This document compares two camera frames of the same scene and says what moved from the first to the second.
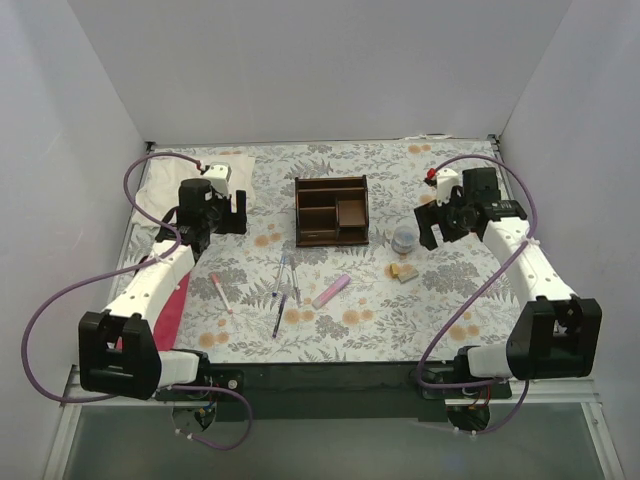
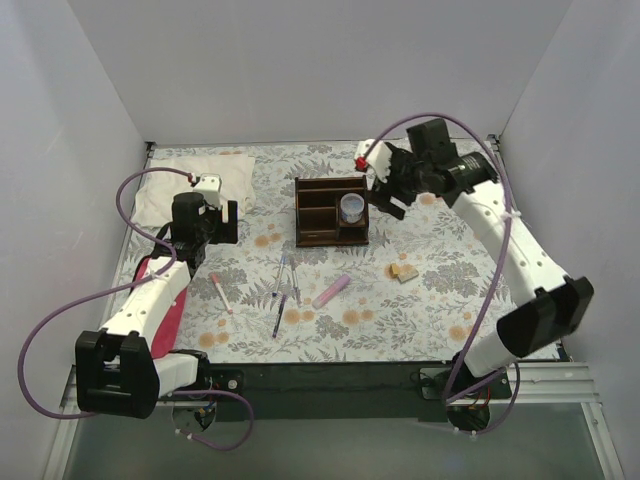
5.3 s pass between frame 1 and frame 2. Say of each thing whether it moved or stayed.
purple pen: stayed
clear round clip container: moved
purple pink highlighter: stayed
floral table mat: stayed
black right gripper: moved
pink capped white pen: stayed
